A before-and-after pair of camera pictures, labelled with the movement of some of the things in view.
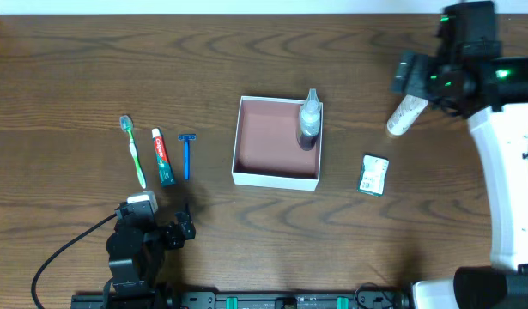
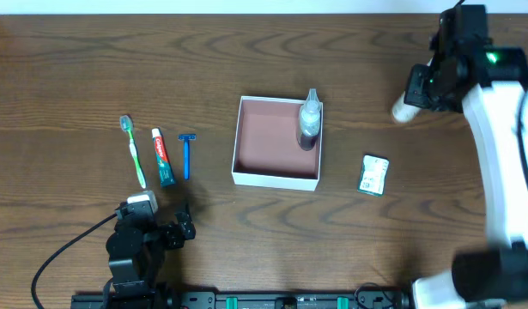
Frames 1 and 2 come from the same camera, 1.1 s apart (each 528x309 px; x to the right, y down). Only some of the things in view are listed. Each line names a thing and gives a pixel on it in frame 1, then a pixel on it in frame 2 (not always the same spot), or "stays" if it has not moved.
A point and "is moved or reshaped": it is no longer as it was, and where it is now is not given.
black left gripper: x=178 y=232 stays
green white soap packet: x=373 y=174 stays
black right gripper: x=416 y=75 -> x=419 y=86
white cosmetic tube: x=409 y=109 is moved or reshaped
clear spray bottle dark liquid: x=309 y=120 stays
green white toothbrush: x=126 y=124 stays
